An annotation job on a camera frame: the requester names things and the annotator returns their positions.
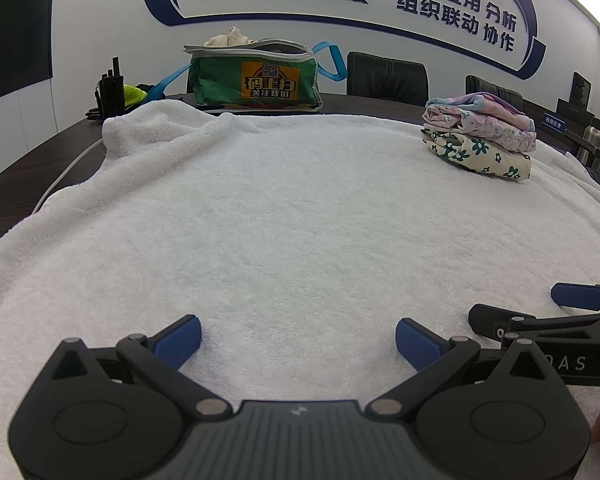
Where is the yellow-green cloth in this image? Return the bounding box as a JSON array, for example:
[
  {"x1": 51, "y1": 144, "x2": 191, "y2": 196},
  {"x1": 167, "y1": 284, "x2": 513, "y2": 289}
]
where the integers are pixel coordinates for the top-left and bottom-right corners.
[{"x1": 123, "y1": 84, "x2": 149, "y2": 109}]

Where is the green zip bag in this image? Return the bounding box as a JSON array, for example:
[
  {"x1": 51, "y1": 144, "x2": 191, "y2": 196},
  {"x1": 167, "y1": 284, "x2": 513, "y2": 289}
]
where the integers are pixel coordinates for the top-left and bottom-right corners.
[{"x1": 147, "y1": 38, "x2": 349, "y2": 114}]

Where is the white cable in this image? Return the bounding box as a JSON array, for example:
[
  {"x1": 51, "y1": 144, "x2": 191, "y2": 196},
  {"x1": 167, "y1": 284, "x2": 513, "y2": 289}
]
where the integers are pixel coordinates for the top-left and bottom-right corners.
[{"x1": 31, "y1": 139, "x2": 104, "y2": 214}]

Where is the folded cream green-flower garment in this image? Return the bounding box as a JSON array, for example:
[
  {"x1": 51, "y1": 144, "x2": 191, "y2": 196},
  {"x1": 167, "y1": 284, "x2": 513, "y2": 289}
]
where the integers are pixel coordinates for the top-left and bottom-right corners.
[{"x1": 420, "y1": 127, "x2": 534, "y2": 182}]

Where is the black office chair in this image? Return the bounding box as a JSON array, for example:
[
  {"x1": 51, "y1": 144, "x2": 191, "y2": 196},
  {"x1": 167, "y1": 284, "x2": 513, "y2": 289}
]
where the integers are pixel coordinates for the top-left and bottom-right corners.
[
  {"x1": 464, "y1": 74, "x2": 525, "y2": 102},
  {"x1": 346, "y1": 51, "x2": 430, "y2": 107}
]

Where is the dark wall screen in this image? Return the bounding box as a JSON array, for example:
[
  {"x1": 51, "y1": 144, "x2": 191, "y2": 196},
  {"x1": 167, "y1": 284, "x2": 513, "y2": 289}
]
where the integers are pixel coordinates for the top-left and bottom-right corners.
[{"x1": 0, "y1": 0, "x2": 57, "y2": 107}]

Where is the black desktop device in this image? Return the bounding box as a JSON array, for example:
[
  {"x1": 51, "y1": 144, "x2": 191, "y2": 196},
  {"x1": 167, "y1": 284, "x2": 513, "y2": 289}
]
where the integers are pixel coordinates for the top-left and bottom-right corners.
[{"x1": 556, "y1": 70, "x2": 597, "y2": 132}]

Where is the blue lettered wall sign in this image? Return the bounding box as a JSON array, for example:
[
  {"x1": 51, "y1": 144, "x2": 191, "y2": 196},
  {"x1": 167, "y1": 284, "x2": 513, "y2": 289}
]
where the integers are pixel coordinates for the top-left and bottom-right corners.
[{"x1": 140, "y1": 0, "x2": 549, "y2": 82}]

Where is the white fluffy towel blanket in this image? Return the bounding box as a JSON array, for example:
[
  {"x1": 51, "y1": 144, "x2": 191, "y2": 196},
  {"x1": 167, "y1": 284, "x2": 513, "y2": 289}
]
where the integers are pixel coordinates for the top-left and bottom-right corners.
[{"x1": 0, "y1": 97, "x2": 600, "y2": 480}]

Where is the blue desk name plate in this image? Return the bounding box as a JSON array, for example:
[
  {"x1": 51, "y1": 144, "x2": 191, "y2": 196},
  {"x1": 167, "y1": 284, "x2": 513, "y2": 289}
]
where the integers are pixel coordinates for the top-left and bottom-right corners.
[{"x1": 542, "y1": 110, "x2": 567, "y2": 134}]

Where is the cream cloth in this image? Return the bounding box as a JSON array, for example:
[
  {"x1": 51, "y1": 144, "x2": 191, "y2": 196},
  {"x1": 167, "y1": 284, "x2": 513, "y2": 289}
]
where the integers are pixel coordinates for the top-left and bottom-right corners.
[{"x1": 203, "y1": 26, "x2": 257, "y2": 49}]

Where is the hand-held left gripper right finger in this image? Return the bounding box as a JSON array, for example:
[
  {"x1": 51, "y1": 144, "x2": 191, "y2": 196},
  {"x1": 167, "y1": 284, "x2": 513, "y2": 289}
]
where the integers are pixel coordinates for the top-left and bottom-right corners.
[{"x1": 367, "y1": 316, "x2": 555, "y2": 418}]

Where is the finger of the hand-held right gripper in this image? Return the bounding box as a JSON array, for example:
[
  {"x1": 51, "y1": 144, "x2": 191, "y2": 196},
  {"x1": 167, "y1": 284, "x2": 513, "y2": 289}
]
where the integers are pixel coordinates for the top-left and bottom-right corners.
[
  {"x1": 551, "y1": 282, "x2": 600, "y2": 311},
  {"x1": 468, "y1": 302, "x2": 538, "y2": 341}
]

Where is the black walkie-talkie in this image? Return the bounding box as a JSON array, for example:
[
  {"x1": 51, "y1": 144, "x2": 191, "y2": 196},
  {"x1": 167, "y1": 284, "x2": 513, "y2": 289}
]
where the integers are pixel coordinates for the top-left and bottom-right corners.
[{"x1": 96, "y1": 56, "x2": 127, "y2": 122}]

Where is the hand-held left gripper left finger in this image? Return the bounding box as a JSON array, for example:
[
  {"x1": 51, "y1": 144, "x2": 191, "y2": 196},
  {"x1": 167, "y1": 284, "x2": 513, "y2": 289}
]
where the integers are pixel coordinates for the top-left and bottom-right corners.
[{"x1": 50, "y1": 314, "x2": 233, "y2": 418}]

